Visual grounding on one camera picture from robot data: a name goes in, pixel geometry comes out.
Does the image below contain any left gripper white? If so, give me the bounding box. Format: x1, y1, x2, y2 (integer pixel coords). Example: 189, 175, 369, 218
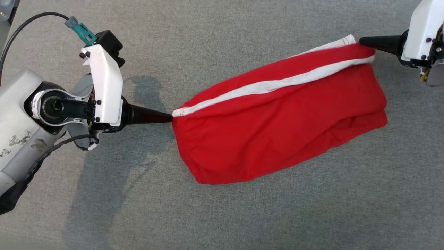
80, 44, 173, 133

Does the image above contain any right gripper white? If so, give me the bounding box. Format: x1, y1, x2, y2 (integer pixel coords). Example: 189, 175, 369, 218
359, 0, 444, 68

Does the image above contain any red shorts white side stripe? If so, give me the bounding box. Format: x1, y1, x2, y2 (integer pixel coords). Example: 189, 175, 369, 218
172, 35, 389, 185

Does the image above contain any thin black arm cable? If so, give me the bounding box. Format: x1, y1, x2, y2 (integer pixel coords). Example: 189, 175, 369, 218
21, 135, 100, 184

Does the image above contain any left camera cable teal connector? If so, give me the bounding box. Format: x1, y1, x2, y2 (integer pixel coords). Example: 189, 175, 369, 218
0, 12, 98, 75

